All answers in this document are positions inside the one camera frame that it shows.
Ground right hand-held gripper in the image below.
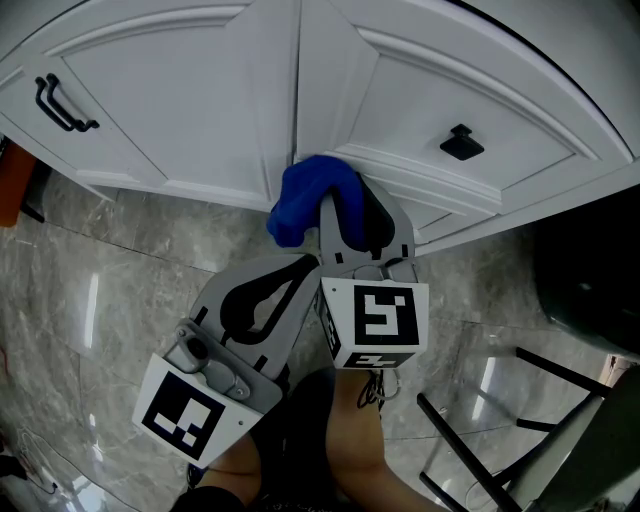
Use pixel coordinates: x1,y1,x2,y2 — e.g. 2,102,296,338
313,179,431,371

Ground white cabinet door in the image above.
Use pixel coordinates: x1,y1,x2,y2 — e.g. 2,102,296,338
14,0,301,214
0,49,121,204

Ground orange sofa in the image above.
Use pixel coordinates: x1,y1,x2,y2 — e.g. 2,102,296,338
0,137,39,229

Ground person's left forearm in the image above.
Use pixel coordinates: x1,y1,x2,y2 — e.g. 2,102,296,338
207,434,264,496

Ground blue cloth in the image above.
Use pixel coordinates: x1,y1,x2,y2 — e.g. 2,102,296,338
266,154,364,250

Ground person's dark trousers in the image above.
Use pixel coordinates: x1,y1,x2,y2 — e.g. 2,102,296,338
248,367,342,512

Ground grey chair black legs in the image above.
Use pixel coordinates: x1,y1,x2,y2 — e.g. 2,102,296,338
417,347,640,512

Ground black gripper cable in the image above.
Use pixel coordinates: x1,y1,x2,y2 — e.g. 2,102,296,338
356,369,402,411

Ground white drawer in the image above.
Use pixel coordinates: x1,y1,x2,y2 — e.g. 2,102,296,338
294,0,637,217
359,188,502,247

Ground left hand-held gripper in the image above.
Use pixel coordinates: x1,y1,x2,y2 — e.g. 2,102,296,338
130,253,322,471

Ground black drawer knob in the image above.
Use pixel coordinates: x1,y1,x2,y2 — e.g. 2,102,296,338
438,123,486,163

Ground person's right forearm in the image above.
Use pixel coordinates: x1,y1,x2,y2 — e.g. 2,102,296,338
324,367,402,512

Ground white vanity cabinet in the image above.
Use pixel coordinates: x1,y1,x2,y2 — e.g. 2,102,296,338
0,0,640,259

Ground black door handle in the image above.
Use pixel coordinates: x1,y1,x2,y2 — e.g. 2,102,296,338
33,75,77,133
44,72,101,134

